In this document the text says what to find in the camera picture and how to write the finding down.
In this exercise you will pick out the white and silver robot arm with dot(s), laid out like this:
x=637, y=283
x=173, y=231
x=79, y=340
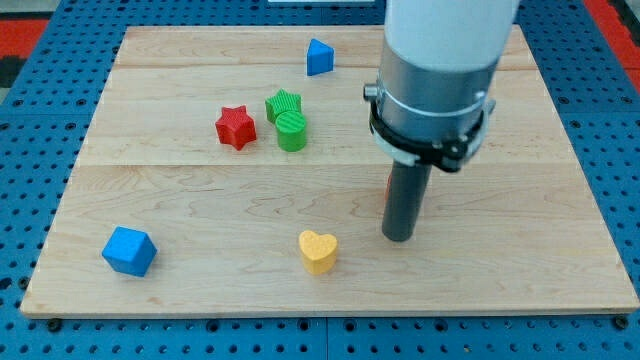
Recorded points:
x=430, y=104

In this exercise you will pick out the green circle block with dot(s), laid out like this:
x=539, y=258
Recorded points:
x=291, y=131

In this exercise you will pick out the yellow heart block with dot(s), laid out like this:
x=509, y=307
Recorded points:
x=318, y=251

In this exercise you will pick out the light wooden board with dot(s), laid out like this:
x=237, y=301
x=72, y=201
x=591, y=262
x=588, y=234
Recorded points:
x=515, y=232

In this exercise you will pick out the green star block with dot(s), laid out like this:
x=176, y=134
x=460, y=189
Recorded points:
x=283, y=101

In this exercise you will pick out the red star block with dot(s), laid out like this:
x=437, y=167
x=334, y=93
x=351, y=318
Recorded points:
x=236, y=127

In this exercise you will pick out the blue triangle block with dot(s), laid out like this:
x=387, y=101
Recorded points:
x=319, y=58

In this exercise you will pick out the blue cube block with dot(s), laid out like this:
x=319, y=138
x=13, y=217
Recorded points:
x=129, y=251

